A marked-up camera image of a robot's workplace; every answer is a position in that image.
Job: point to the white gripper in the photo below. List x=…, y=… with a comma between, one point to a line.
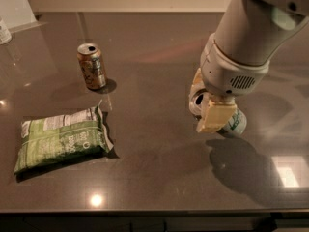
x=229, y=72

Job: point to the silver green 7up can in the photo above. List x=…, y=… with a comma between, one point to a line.
x=234, y=127

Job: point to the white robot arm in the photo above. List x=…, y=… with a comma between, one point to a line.
x=237, y=55

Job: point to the orange soda can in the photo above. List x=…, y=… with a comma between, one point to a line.
x=92, y=66

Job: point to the green chip bag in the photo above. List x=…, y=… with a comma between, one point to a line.
x=61, y=138

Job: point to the white bottle at left edge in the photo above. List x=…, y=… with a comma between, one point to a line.
x=5, y=35

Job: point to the white board leaning on wall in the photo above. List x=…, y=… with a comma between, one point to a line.
x=18, y=15

